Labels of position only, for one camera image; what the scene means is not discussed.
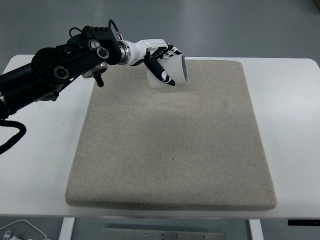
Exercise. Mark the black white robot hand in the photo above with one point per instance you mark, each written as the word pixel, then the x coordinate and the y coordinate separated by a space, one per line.
pixel 134 54

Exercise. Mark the white ribbed cup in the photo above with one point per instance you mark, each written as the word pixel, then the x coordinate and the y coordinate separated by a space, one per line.
pixel 167 72

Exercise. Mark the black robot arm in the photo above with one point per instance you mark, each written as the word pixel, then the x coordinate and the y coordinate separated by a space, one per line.
pixel 52 68

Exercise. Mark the beige felt mat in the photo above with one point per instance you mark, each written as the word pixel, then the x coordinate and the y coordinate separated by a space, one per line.
pixel 189 147

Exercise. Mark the white table leg left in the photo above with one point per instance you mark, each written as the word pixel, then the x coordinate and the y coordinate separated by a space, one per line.
pixel 66 231

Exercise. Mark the white table leg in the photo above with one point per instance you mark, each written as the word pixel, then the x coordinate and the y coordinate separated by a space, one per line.
pixel 66 231
pixel 255 229

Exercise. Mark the white table leg right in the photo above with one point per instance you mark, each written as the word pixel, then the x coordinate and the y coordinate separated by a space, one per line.
pixel 255 229

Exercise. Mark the black table control panel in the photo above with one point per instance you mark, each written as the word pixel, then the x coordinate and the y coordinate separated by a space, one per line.
pixel 304 222

